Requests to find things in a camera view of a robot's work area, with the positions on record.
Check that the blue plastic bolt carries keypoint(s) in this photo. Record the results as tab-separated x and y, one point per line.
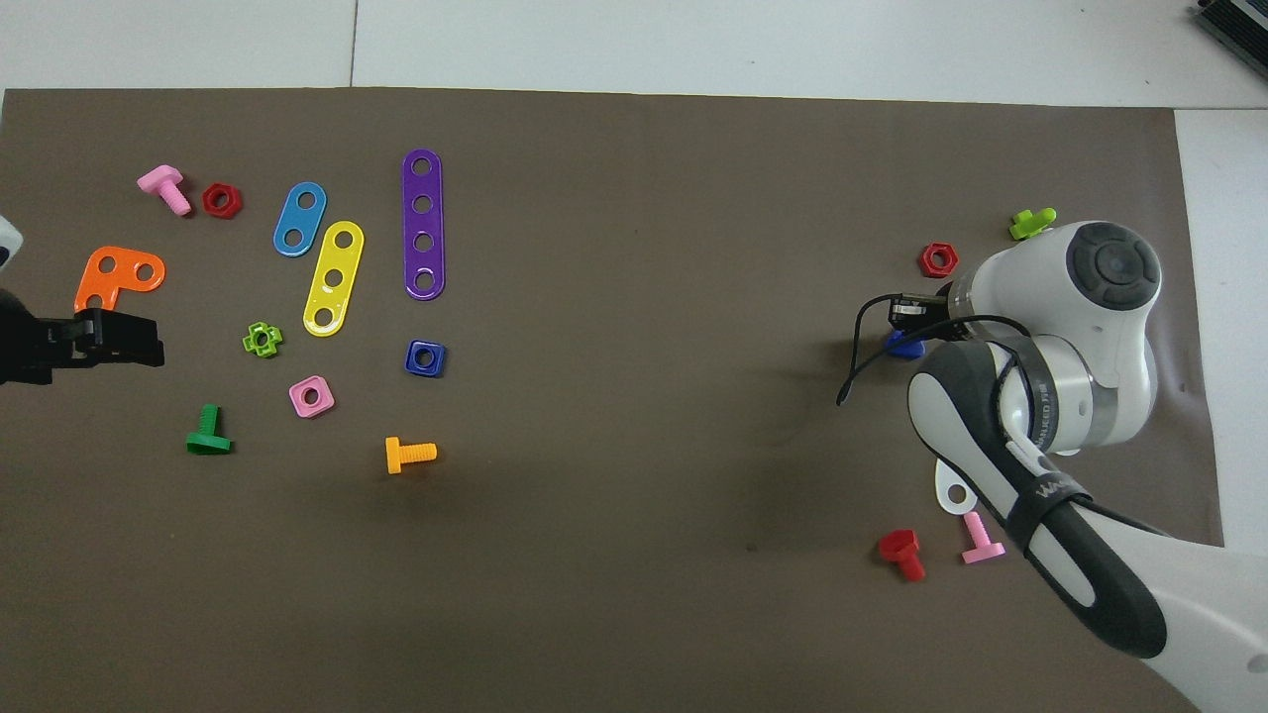
901	347

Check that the lime cross-head plastic bolt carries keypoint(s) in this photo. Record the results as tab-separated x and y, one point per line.
1026	227

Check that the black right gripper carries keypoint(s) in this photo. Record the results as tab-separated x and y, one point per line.
906	310

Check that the orange angled three-hole plate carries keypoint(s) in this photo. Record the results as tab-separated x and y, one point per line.
121	282

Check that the green plastic bolt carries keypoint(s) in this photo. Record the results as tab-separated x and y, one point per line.
208	441

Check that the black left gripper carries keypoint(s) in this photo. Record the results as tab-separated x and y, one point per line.
35	347

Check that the red hexagon plastic nut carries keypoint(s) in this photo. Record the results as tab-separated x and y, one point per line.
209	201
925	260

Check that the pink plastic bolt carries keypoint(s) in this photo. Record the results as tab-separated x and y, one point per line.
158	180
981	552

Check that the red plastic bolt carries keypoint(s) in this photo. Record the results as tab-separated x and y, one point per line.
899	545

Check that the white curved perforated plate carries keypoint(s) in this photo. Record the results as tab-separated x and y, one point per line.
953	508

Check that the pink square plastic nut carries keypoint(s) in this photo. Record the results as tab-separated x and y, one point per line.
297	399

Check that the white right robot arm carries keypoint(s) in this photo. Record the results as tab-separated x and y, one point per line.
1090	376

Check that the yellow three-hole plate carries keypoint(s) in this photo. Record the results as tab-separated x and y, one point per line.
340	258

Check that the lime cross-shaped plastic nut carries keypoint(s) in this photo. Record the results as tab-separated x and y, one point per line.
250	341

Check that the orange plastic bolt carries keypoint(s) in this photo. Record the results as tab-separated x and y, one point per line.
411	454

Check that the brown table mat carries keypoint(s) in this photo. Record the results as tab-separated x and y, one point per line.
644	248

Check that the dark ribbed device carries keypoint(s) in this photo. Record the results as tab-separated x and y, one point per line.
1238	20

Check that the blue two-hole plate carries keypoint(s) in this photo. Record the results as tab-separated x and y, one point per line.
300	219

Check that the purple four-hole plate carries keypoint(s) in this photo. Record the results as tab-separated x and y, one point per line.
423	223

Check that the blue square plastic nut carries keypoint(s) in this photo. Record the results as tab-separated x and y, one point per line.
412	358

